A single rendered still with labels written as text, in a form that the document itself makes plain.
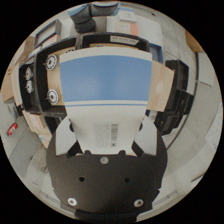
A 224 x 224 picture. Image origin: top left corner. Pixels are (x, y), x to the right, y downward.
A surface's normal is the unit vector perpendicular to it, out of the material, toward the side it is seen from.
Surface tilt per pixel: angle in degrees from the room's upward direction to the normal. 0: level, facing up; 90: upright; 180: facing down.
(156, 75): 0
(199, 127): 90
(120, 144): 0
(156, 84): 0
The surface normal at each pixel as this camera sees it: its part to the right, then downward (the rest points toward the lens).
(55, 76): 0.04, 0.48
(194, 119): -1.00, 0.01
